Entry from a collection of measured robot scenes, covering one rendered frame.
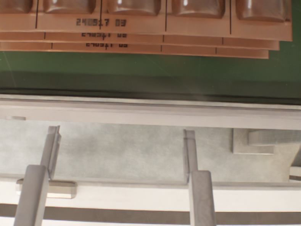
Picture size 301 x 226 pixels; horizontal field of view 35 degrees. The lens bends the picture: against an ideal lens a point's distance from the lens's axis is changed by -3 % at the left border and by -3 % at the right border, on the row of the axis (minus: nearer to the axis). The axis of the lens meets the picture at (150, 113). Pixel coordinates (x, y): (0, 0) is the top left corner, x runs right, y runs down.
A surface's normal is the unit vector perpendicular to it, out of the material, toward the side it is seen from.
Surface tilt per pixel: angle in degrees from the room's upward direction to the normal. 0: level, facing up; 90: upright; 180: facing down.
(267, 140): 90
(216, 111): 2
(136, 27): 2
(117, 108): 2
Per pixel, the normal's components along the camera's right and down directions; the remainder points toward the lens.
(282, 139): -1.00, -0.04
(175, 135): 0.07, -0.07
